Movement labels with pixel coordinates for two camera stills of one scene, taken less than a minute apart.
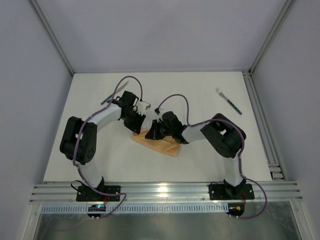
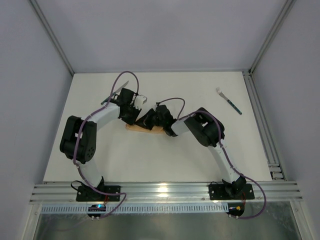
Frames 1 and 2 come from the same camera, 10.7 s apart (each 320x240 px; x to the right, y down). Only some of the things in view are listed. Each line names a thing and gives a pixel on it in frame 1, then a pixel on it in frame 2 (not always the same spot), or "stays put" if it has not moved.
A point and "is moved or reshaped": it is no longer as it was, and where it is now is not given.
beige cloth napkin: [167, 144] is moved or reshaped
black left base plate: [87, 193] stays put
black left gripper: [136, 122] stays put
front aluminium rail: [166, 192] stays put
